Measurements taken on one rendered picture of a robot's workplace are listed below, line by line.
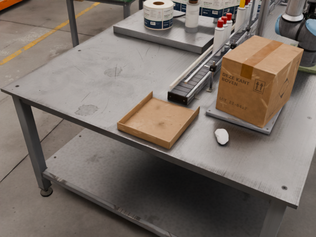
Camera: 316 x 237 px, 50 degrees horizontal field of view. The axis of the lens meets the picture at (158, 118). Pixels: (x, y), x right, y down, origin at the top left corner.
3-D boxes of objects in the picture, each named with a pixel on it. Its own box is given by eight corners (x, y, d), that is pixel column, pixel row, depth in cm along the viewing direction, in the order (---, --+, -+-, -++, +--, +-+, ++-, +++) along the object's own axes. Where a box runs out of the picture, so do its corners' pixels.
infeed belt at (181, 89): (262, 4, 283) (263, -1, 280) (272, 6, 279) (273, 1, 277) (169, 98, 168) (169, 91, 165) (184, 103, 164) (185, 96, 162)
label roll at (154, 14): (138, 24, 234) (137, 3, 225) (157, 17, 246) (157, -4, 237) (159, 32, 224) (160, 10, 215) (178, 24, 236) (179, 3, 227)
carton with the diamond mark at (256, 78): (245, 83, 178) (254, 34, 162) (289, 99, 166) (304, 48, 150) (215, 108, 160) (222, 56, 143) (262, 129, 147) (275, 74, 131)
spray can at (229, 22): (222, 44, 210) (226, 11, 198) (230, 45, 208) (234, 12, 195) (218, 47, 206) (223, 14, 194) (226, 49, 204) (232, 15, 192)
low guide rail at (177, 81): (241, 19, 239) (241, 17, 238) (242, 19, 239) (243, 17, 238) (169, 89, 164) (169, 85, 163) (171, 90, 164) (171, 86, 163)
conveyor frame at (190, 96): (261, 5, 284) (262, -1, 281) (274, 7, 279) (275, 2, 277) (167, 99, 169) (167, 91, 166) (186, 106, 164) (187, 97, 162)
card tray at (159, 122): (152, 97, 170) (152, 90, 168) (199, 112, 160) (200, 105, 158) (117, 129, 149) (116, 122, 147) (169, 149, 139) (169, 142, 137)
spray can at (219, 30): (214, 51, 201) (217, 18, 189) (222, 53, 199) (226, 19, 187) (210, 55, 197) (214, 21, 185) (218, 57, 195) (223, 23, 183)
